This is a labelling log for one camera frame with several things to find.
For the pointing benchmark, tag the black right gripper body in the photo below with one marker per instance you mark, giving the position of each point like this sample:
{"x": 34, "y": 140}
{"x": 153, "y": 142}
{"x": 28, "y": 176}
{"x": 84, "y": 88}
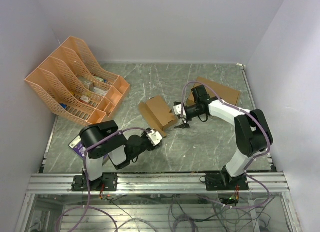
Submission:
{"x": 193, "y": 111}

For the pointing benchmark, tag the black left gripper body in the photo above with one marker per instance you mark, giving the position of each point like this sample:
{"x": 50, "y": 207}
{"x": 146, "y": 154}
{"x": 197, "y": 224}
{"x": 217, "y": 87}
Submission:
{"x": 145, "y": 145}

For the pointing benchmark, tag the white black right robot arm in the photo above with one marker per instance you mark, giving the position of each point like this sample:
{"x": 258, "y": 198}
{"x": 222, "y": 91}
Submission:
{"x": 252, "y": 133}

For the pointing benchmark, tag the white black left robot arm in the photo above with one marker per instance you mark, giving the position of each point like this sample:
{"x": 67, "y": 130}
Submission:
{"x": 121, "y": 147}

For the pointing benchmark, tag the purple book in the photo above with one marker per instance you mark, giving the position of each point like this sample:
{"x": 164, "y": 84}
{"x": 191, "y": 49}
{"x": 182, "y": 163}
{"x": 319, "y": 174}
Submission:
{"x": 77, "y": 147}

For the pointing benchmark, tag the pink plastic desk organizer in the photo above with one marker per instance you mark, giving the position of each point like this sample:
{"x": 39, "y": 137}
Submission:
{"x": 74, "y": 86}

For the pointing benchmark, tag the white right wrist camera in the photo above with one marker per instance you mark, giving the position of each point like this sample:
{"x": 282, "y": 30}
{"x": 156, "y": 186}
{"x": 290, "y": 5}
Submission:
{"x": 179, "y": 110}

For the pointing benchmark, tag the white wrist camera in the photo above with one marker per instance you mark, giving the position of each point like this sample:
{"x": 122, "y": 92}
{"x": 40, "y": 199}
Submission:
{"x": 154, "y": 137}
{"x": 179, "y": 110}

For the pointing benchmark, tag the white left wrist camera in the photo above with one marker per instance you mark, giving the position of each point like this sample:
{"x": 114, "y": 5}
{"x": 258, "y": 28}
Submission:
{"x": 154, "y": 137}

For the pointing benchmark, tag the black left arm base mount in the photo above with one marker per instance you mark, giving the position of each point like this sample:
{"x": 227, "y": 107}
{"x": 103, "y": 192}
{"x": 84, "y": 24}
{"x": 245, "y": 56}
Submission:
{"x": 108, "y": 182}

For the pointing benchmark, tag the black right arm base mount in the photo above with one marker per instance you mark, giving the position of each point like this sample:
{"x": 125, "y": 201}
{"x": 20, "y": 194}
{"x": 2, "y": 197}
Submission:
{"x": 218, "y": 182}

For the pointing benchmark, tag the aluminium frame rail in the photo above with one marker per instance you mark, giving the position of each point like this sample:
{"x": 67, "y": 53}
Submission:
{"x": 157, "y": 183}

